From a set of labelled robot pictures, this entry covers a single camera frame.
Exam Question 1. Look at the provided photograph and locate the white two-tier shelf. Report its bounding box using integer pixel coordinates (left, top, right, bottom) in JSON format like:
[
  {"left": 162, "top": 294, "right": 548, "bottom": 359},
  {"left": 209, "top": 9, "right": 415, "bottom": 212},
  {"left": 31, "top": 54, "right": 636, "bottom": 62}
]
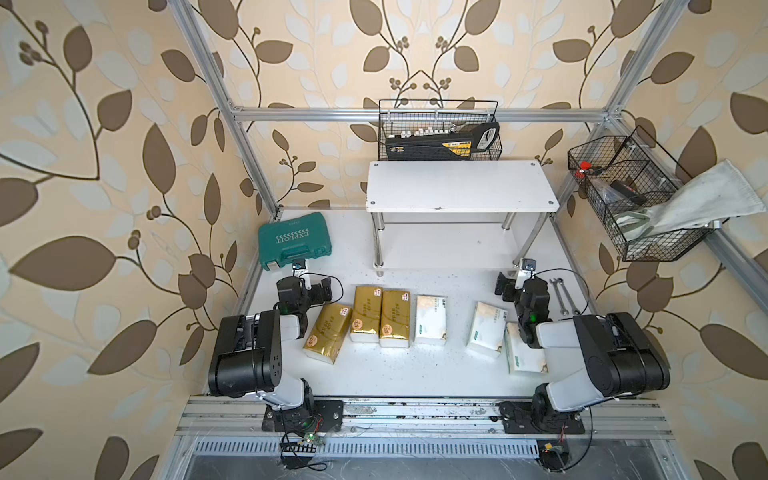
[{"left": 365, "top": 160, "right": 560, "bottom": 274}]

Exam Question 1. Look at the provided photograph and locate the black wire basket rear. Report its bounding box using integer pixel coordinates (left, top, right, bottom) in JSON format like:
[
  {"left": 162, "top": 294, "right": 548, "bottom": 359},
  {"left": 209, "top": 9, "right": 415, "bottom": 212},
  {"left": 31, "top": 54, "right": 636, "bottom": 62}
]
[{"left": 378, "top": 98, "right": 499, "bottom": 161}]

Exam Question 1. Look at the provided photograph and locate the white tissue pack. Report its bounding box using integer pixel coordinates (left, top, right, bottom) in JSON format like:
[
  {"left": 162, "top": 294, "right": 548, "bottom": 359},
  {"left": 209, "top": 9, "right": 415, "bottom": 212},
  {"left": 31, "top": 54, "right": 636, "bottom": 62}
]
[
  {"left": 414, "top": 295, "right": 447, "bottom": 345},
  {"left": 466, "top": 302, "right": 508, "bottom": 358},
  {"left": 504, "top": 322, "right": 548, "bottom": 375}
]

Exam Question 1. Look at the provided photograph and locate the green plastic tool case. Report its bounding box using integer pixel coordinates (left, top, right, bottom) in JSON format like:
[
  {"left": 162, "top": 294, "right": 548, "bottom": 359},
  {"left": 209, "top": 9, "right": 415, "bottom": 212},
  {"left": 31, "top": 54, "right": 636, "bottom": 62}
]
[{"left": 258, "top": 212, "right": 332, "bottom": 271}]

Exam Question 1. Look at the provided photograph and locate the silver wrench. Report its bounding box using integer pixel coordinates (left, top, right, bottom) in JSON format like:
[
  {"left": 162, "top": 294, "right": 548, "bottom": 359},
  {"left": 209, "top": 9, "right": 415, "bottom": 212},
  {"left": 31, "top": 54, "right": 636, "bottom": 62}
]
[
  {"left": 556, "top": 278, "right": 582, "bottom": 316},
  {"left": 549, "top": 279, "right": 570, "bottom": 316}
]

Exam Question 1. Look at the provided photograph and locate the gold tissue pack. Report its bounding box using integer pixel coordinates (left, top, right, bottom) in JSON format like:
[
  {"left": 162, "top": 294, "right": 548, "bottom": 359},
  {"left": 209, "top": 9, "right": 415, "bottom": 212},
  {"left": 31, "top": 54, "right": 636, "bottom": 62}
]
[
  {"left": 379, "top": 290, "right": 411, "bottom": 348},
  {"left": 302, "top": 304, "right": 353, "bottom": 365},
  {"left": 349, "top": 286, "right": 383, "bottom": 343}
]

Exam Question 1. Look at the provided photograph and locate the black wire basket right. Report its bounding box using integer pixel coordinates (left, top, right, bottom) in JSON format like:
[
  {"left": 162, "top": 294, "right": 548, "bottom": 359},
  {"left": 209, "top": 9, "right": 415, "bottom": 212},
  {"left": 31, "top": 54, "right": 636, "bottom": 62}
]
[{"left": 568, "top": 126, "right": 721, "bottom": 262}]

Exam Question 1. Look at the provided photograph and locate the silver wrench left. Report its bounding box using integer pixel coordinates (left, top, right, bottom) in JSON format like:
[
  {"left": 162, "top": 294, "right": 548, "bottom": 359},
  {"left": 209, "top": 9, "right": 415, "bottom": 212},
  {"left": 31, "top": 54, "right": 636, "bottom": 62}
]
[{"left": 549, "top": 279, "right": 570, "bottom": 316}]

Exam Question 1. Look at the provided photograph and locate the white cloth rag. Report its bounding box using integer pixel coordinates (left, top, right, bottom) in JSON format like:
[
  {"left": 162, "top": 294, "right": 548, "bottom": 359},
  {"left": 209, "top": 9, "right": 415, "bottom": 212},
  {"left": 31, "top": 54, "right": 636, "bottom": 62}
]
[{"left": 615, "top": 160, "right": 767, "bottom": 240}]

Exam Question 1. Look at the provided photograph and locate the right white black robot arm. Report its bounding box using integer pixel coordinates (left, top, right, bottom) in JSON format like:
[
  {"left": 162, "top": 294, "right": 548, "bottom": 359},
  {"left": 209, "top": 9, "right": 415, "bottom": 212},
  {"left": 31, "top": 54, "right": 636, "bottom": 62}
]
[{"left": 494, "top": 272, "right": 671, "bottom": 435}]

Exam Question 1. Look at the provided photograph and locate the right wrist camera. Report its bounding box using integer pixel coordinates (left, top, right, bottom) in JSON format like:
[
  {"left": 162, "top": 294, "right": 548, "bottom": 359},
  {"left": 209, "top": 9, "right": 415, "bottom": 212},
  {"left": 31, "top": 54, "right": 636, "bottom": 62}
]
[{"left": 521, "top": 258, "right": 537, "bottom": 274}]

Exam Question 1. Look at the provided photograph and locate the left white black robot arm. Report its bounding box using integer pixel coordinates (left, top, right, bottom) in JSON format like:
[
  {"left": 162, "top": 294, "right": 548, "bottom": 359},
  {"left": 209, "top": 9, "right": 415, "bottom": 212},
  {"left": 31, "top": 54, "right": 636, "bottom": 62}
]
[{"left": 208, "top": 276, "right": 344, "bottom": 436}]

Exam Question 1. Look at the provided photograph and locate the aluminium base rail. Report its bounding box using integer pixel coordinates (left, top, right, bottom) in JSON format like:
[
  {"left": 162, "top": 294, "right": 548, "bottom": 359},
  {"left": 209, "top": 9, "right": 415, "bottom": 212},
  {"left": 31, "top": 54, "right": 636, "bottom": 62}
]
[{"left": 176, "top": 397, "right": 673, "bottom": 459}]

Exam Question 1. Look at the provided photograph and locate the silver wrench right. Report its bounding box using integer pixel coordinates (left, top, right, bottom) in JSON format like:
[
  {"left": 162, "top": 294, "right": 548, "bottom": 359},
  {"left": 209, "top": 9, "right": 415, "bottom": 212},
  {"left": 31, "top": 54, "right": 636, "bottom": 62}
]
[{"left": 556, "top": 278, "right": 582, "bottom": 316}]

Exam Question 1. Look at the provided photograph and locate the red handled tool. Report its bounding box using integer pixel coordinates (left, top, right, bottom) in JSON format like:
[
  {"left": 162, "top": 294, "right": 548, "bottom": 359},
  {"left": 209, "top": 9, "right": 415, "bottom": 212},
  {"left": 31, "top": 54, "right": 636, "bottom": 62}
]
[{"left": 574, "top": 161, "right": 604, "bottom": 180}]

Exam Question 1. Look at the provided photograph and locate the black yellow tool box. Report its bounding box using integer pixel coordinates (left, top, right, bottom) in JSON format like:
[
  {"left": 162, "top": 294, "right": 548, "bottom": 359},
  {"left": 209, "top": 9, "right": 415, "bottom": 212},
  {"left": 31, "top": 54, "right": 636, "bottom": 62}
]
[{"left": 380, "top": 122, "right": 502, "bottom": 161}]

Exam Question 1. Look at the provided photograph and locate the black wire basket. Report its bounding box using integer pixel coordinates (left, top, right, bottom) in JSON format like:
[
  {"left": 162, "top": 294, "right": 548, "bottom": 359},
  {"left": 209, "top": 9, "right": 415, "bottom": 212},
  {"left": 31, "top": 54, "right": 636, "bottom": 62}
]
[
  {"left": 378, "top": 98, "right": 499, "bottom": 161},
  {"left": 568, "top": 126, "right": 721, "bottom": 262}
]

